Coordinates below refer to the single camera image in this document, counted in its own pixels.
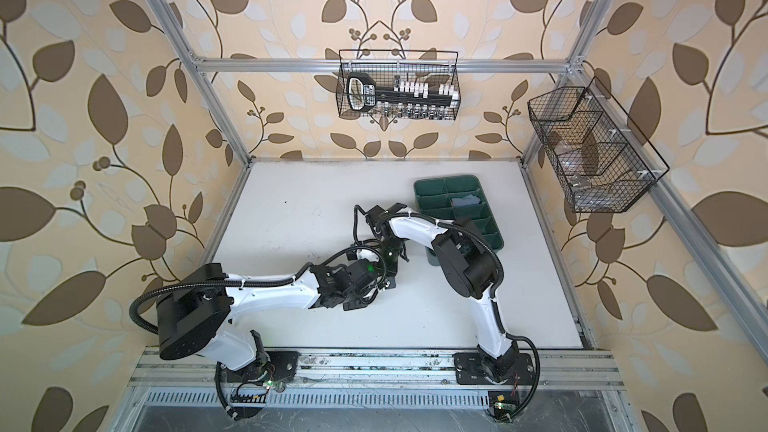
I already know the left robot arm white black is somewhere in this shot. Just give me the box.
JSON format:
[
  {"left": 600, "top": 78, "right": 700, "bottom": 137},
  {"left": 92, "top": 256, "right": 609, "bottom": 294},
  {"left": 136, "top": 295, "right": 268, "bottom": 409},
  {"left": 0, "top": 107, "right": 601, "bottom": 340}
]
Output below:
[{"left": 129, "top": 239, "right": 401, "bottom": 371}]

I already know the black wire basket wall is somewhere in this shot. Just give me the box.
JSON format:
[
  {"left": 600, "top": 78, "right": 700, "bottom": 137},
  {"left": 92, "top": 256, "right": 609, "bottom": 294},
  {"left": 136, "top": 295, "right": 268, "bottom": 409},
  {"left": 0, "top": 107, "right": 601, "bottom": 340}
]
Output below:
[
  {"left": 527, "top": 77, "right": 670, "bottom": 213},
  {"left": 335, "top": 47, "right": 462, "bottom": 121}
]

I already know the blue grey sock green toe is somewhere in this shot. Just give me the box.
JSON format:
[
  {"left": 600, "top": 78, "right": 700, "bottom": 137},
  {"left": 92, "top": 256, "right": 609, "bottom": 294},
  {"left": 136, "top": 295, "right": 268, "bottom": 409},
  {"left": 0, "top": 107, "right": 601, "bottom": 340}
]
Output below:
[{"left": 450, "top": 194, "right": 485, "bottom": 208}]

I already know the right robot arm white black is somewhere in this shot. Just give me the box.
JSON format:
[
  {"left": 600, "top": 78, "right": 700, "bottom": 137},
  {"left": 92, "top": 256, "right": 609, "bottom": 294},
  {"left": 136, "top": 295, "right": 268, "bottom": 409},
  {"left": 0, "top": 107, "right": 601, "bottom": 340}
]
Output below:
[{"left": 355, "top": 203, "right": 541, "bottom": 387}]

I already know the green divided plastic tray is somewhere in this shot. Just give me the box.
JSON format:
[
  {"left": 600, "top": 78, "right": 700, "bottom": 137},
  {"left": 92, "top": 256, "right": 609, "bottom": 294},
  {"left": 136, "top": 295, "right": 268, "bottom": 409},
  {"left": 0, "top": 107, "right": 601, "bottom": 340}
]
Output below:
[{"left": 413, "top": 174, "right": 504, "bottom": 251}]

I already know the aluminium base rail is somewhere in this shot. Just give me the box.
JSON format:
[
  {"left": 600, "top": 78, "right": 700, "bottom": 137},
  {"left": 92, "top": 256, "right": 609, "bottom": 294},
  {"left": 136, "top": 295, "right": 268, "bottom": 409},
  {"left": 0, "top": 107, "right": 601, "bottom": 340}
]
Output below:
[{"left": 128, "top": 348, "right": 626, "bottom": 410}]

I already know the black wire basket right wall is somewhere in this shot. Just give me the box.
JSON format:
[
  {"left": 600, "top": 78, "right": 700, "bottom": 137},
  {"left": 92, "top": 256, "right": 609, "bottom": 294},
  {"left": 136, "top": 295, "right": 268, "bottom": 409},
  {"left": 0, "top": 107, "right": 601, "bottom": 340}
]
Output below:
[{"left": 527, "top": 77, "right": 670, "bottom": 213}]

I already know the black tool in basket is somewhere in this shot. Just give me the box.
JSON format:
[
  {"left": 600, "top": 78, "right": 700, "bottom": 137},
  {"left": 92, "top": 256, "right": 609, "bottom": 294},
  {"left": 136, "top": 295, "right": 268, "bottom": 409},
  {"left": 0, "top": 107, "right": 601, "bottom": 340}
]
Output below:
[{"left": 341, "top": 72, "right": 461, "bottom": 112}]

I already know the black wire basket back wall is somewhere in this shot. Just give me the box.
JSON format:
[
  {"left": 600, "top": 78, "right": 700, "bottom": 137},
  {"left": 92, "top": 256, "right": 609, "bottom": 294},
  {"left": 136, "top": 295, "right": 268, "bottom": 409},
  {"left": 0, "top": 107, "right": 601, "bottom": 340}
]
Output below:
[{"left": 335, "top": 47, "right": 462, "bottom": 121}]

